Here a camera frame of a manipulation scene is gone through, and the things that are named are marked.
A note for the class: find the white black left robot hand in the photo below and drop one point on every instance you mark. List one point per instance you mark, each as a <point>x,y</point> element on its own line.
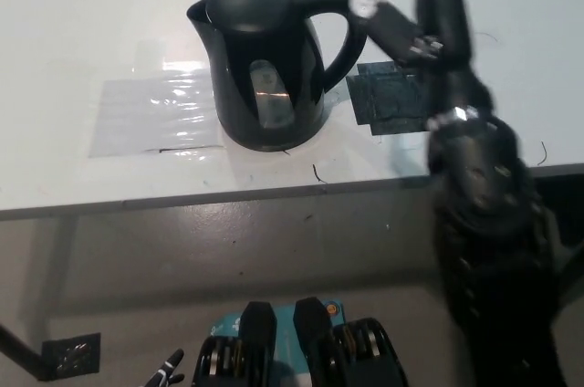
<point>166,371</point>

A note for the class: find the black slanted table leg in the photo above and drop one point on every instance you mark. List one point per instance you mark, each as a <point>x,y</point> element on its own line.
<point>23,350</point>

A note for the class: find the black electric kettle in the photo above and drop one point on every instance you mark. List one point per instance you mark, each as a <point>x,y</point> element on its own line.
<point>269,86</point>

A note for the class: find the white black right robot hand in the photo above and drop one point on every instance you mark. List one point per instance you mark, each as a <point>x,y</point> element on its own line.
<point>445,8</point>

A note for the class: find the clear plastic tape patch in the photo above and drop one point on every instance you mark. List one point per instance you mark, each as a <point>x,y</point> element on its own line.
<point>150,118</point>

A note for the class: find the dark table underframe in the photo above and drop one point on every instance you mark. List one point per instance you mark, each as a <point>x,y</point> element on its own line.
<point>563,204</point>

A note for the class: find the black tape patch on table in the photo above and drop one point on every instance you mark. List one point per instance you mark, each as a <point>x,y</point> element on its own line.
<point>388,99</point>

